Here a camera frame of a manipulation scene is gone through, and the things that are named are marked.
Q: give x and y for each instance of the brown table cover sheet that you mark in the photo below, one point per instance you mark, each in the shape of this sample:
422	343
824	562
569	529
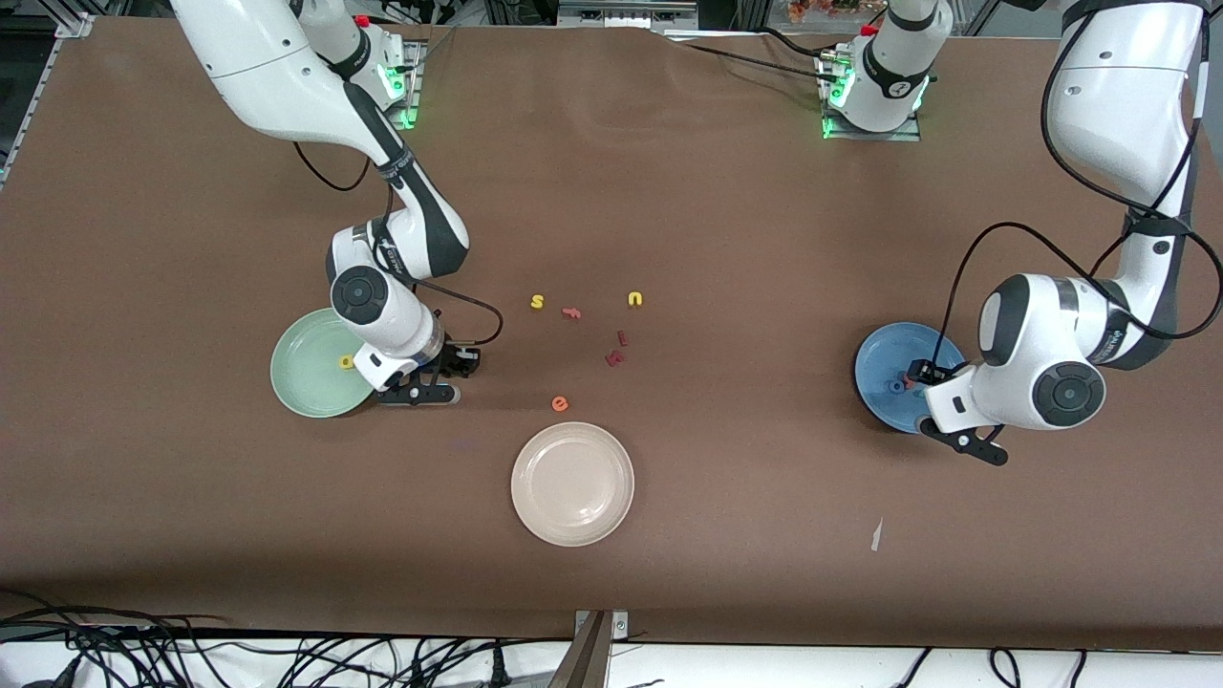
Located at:
621	191

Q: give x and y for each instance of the blue plate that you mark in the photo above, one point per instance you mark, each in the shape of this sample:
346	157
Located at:
874	373

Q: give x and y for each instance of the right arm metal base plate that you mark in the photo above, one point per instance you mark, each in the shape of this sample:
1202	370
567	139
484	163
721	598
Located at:
411	96

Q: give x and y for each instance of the white paper scrap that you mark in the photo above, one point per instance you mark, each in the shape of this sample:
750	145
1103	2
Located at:
876	535

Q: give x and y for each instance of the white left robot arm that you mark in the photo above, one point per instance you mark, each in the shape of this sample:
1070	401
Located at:
1118	105

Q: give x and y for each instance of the beige plate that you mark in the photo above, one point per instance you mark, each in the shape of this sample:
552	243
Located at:
572	483

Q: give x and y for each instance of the aluminium frame rail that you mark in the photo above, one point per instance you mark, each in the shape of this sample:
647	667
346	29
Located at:
72	26

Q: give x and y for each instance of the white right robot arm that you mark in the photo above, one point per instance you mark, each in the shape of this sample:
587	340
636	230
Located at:
268	67

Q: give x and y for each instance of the green plate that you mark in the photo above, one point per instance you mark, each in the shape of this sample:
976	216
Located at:
306	373

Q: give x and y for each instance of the metal corner bracket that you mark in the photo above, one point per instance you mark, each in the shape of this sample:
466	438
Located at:
619	626

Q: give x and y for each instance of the silver equipment box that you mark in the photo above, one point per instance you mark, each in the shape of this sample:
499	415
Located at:
626	11

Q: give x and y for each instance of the orange artificial flowers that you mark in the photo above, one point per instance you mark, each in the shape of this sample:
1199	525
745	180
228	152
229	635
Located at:
822	8

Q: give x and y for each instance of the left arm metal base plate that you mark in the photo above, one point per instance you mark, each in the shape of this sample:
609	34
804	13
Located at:
874	136

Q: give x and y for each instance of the grey slanted bar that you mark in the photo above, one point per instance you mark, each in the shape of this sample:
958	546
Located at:
585	664

